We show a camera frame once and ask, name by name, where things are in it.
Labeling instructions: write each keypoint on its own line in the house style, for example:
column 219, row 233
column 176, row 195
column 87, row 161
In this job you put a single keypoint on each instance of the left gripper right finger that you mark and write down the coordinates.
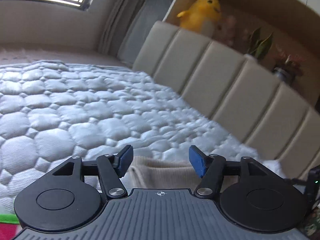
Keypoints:
column 247, row 193

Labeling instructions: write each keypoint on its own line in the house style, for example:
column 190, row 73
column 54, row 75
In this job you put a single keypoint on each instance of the colourful cartoon play mat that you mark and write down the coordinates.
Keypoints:
column 9, row 226

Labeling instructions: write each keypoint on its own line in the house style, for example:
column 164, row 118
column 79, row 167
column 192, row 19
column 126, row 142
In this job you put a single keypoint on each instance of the yellow plush toy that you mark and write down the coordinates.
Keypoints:
column 201, row 17

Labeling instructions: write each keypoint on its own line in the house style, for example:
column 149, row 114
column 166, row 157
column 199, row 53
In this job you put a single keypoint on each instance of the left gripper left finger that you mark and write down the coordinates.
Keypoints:
column 72, row 194

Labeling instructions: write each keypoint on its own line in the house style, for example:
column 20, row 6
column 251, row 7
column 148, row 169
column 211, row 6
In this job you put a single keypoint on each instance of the beige padded headboard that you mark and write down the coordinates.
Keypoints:
column 236, row 92

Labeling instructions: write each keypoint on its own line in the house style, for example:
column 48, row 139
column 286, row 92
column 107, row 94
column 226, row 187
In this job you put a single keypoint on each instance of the grey sheer curtain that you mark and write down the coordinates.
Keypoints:
column 128, row 25

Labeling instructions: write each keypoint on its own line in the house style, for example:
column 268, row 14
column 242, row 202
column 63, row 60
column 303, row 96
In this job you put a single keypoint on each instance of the red leafed potted plant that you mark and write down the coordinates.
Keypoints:
column 288, row 67

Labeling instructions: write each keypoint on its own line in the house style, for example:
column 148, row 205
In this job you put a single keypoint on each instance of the white quilted mattress pad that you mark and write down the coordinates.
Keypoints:
column 51, row 111

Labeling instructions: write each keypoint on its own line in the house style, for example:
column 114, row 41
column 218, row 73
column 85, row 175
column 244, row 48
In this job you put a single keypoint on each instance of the green potted plant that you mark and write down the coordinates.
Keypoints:
column 259, row 47

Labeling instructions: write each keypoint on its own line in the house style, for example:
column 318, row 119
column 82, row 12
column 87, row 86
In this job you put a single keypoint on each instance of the beige ribbed knit garment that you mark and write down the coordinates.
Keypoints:
column 147, row 173

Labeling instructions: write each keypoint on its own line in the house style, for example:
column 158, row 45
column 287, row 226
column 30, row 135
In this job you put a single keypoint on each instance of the pink plush toy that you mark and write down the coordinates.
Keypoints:
column 226, row 31

